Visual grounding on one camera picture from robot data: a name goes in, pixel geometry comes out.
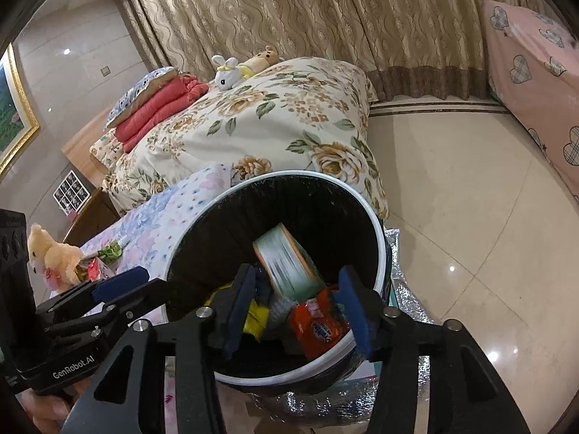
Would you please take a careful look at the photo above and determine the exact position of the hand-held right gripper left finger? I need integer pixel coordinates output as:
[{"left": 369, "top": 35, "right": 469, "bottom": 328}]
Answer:
[{"left": 72, "top": 263, "right": 258, "bottom": 434}]

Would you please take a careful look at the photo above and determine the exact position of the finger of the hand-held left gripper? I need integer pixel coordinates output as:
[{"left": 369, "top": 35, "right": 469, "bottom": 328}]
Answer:
[
  {"left": 45, "top": 278, "right": 175, "bottom": 340},
  {"left": 36, "top": 267, "right": 150, "bottom": 322}
]

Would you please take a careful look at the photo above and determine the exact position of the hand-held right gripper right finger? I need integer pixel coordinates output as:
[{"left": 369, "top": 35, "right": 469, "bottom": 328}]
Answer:
[{"left": 337, "top": 266, "right": 519, "bottom": 434}]

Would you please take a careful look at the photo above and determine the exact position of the small red snack packet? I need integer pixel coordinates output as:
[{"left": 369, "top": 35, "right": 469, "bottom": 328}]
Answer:
[{"left": 75, "top": 257, "right": 114, "bottom": 285}]

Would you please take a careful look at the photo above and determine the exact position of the green snack packet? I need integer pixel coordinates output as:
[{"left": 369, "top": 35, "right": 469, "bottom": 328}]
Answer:
[{"left": 97, "top": 241, "right": 130, "bottom": 263}]

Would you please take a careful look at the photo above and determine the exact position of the orange snack packet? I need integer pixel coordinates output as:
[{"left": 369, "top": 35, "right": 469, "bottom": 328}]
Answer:
[{"left": 287, "top": 287, "right": 354, "bottom": 360}]

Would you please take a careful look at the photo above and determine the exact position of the green white paper cup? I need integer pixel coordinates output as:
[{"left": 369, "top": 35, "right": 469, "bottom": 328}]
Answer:
[{"left": 252, "top": 224, "right": 326, "bottom": 301}]

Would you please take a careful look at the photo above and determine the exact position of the white rimmed trash bin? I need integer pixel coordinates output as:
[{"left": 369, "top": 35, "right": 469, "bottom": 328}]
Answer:
[{"left": 165, "top": 169, "right": 390, "bottom": 394}]

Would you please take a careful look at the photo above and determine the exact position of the person's left hand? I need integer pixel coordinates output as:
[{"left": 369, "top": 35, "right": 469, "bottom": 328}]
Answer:
[{"left": 18, "top": 389, "right": 82, "bottom": 434}]

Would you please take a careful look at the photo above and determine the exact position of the beige teddy bear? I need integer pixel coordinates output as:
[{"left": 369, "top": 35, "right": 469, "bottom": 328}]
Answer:
[{"left": 27, "top": 224, "right": 84, "bottom": 290}]

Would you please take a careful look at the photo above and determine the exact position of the wooden nightstand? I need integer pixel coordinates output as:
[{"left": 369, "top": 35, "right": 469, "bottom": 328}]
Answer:
[{"left": 63, "top": 187, "right": 121, "bottom": 247}]

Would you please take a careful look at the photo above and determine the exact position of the black white photo collage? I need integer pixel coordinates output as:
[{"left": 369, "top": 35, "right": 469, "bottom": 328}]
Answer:
[{"left": 53, "top": 170, "right": 89, "bottom": 215}]

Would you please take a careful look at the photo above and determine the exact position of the floral pillow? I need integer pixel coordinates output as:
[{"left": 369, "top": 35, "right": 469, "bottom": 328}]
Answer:
[{"left": 89, "top": 129, "right": 125, "bottom": 168}]

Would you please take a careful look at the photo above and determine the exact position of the wooden headboard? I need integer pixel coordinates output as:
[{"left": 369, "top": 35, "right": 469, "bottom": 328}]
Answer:
[{"left": 62, "top": 106, "right": 118, "bottom": 173}]

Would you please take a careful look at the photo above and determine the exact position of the gold framed landscape painting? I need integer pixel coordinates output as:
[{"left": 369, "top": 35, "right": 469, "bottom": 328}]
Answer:
[{"left": 0, "top": 44, "right": 41, "bottom": 177}]

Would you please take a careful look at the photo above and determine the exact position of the folded red blanket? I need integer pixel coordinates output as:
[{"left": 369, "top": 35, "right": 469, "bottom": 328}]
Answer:
[{"left": 114, "top": 75, "right": 211, "bottom": 153}]

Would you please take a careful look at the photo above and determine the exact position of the blue patterned pillow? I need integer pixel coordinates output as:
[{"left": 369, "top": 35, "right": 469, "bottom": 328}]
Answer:
[{"left": 105, "top": 67, "right": 179, "bottom": 129}]

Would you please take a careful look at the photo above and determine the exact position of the bed with floral cover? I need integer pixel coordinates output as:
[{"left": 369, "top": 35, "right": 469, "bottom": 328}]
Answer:
[{"left": 102, "top": 56, "right": 390, "bottom": 220}]

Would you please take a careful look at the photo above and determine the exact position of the white rabbit plush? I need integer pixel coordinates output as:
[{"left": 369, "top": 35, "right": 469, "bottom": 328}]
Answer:
[{"left": 212, "top": 55, "right": 247, "bottom": 90}]

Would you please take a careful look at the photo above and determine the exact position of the small yellow bear plush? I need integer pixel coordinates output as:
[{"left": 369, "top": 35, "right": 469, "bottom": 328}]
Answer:
[{"left": 240, "top": 45, "right": 286, "bottom": 77}]

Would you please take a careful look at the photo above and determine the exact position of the pink heart print cloth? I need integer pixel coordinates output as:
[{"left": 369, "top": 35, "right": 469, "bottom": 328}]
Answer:
[{"left": 482, "top": 0, "right": 579, "bottom": 200}]

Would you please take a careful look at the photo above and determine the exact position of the beige patterned curtain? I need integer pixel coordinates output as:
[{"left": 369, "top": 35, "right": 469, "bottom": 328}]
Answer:
[{"left": 118, "top": 0, "right": 544, "bottom": 102}]

